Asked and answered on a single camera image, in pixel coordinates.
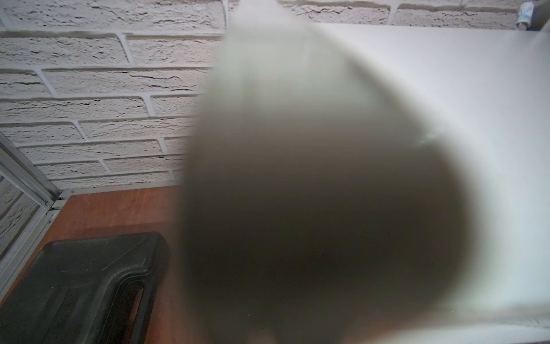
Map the white small bookshelf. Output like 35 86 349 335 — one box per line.
173 0 550 344

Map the black plastic tool case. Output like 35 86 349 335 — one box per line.
1 232 170 343

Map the aluminium corner post left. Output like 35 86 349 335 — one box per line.
1 136 60 298

